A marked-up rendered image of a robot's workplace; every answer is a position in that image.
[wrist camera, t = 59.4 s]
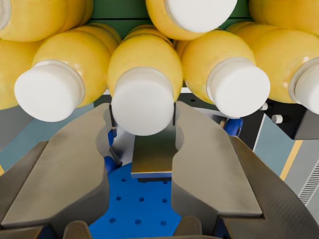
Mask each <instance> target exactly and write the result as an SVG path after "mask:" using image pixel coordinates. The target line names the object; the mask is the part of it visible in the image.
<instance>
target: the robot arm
mask: <svg viewBox="0 0 319 239"><path fill-rule="evenodd" d="M173 126H175V127H176V149H177V150H178V152H177V153H176V154H175V155H174V156H173V163H172V180H171V202H170V204H171V207H172V209H173V211H174V212H176V213H177V214H178V215H180V216H181V217H182V219H181V221H180V222H179V224H178V226H177V228H176V230H175V232H174V233H173V235H172V236H167V237H147V238H126V239H319V225H318V224H317V222H316V221H315V219H314V218H313V216H312V215H311V213H310V212H309V210H308V209H307V208H306V206H305V205H304V204H303V202H302V201H301V200H300V199H299V197H298V196H297V195H296V194H295V192H294V191H293V190H292V189H291V188H290V187H289V186H288V185H287V184H286V183H285V182H284V181H283V180H282V179H281V178H280V177H279V176H278V175H277V174H276V173H275V172H274V171H273V170H272V169H271V168H270V167H269V166H267V165H266V163H265V162H263V161H262V160H261V159H260V158H259V157H258V156H257V155H256V154H255V153H254V152H253V151H252V150H251V149H250V148H249V147H248V146H247V145H246V144H245V143H244V142H243V141H242V140H241V139H240V138H239V137H238V136H230V135H229V134H228V133H227V132H226V131H225V130H224V129H223V128H222V127H221V126H219V125H218V124H217V123H216V122H215V121H213V120H212V119H211V118H209V117H208V116H206V115H205V114H203V113H201V112H199V111H197V110H196V109H194V108H192V107H191V106H189V105H187V104H186V103H184V102H182V101H177V102H174V113H173ZM112 127H115V119H114V118H113V113H112V105H111V103H106V102H105V103H102V104H100V105H98V106H97V107H95V108H93V109H92V110H90V111H88V112H87V113H85V114H83V115H81V116H80V117H78V118H76V119H75V120H73V121H71V122H70V123H68V124H67V125H65V126H64V127H63V128H61V129H60V130H59V131H58V132H57V133H56V134H55V135H54V136H52V137H51V138H50V140H49V141H40V142H39V143H37V144H36V145H35V146H34V147H33V148H32V149H31V150H29V151H28V152H27V153H26V154H25V155H24V156H23V157H22V158H20V159H19V160H18V161H17V162H16V163H15V164H13V165H12V166H11V167H10V168H9V169H8V170H7V171H5V172H4V173H3V174H2V175H1V176H0V239H93V237H92V235H91V233H90V230H89V228H88V227H89V226H90V225H91V224H94V223H95V221H96V220H98V219H99V218H100V217H102V216H103V215H104V214H105V213H106V212H107V210H108V208H109V199H110V185H109V180H108V175H107V171H106V166H105V161H104V156H105V154H106V153H107V151H108V150H109V149H110V145H109V139H108V133H109V131H110V130H111V129H112Z"/></svg>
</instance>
